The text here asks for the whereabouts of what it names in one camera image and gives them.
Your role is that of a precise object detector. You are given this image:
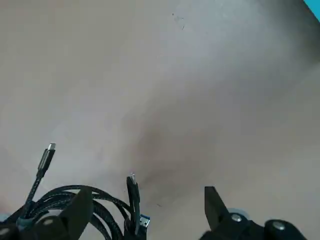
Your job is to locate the blue plastic box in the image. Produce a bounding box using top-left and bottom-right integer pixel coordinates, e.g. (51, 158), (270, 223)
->
(303, 0), (320, 14)

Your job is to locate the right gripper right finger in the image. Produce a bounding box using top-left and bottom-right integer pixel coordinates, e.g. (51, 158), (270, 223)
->
(199, 186), (308, 240)

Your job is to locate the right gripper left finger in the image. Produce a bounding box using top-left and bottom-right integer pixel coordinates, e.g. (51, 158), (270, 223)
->
(0, 186), (95, 240)

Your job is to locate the black braided USB cable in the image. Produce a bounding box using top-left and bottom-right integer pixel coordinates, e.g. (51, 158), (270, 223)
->
(123, 173), (152, 240)
(0, 142), (132, 240)

